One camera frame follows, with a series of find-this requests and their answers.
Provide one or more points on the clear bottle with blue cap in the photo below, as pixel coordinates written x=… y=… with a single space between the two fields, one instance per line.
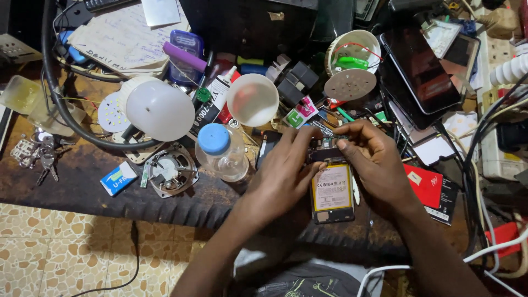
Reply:
x=222 y=152

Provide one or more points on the white phone cover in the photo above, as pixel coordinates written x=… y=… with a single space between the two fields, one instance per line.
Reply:
x=433 y=142

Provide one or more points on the phone with brown screen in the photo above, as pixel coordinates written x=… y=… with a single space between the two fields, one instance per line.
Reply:
x=462 y=55

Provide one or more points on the black box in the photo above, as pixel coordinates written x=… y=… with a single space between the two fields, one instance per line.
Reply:
x=251 y=27

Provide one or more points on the person's left hand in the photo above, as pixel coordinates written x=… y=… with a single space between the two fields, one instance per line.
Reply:
x=284 y=173

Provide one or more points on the white plastic pry tool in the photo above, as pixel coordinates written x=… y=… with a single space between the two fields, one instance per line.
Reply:
x=356 y=192

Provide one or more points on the translucent white bulb cover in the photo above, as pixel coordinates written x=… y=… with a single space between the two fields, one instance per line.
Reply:
x=253 y=100

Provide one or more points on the white bulb dome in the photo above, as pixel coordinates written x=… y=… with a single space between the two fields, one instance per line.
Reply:
x=159 y=109

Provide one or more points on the clear plastic container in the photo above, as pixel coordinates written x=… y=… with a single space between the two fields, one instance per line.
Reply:
x=37 y=105

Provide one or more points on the white power strip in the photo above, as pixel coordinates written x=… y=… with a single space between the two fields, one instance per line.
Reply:
x=501 y=156

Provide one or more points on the perforated round white disc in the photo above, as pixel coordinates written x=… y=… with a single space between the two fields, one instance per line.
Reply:
x=349 y=84

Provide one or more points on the person's right hand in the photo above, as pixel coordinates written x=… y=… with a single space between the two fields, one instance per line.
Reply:
x=373 y=165

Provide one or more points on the black plastic adapter blocks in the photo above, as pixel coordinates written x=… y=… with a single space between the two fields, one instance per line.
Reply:
x=295 y=82

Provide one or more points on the black smartphone with dark screen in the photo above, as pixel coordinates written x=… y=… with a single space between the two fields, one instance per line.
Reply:
x=420 y=68

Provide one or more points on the red plastic object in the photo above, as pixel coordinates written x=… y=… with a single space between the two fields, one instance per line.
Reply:
x=505 y=239

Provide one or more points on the stack of handwritten papers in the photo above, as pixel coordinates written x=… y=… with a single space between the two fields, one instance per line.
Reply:
x=123 y=41

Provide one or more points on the bunch of keys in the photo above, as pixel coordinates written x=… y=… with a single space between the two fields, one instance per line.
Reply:
x=39 y=154

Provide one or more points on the blue and white small box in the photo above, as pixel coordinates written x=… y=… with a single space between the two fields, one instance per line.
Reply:
x=118 y=178

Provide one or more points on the round white LED board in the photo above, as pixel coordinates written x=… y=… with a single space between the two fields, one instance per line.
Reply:
x=110 y=113

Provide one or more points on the beige wall socket plate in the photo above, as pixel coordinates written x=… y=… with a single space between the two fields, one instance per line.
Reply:
x=16 y=48

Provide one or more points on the white corrugated tube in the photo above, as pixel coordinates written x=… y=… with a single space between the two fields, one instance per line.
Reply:
x=509 y=68

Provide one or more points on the black and white glue tube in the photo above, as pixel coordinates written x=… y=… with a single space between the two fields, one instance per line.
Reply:
x=210 y=105

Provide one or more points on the round metal bulb base plate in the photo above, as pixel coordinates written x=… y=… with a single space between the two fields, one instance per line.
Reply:
x=173 y=170

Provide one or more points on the person's dark printed shirt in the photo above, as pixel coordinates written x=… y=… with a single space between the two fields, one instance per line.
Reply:
x=305 y=280

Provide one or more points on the smartphone with battery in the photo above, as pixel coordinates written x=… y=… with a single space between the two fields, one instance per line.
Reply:
x=332 y=187

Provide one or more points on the blue translucent plastic case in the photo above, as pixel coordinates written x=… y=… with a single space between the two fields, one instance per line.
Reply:
x=185 y=55

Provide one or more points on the black phone battery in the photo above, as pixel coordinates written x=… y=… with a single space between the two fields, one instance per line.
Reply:
x=444 y=204

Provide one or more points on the green and pink wipe packets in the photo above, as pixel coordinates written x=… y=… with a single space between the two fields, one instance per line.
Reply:
x=301 y=113

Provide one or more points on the black phone part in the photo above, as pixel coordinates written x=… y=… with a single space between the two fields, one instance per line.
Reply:
x=266 y=146

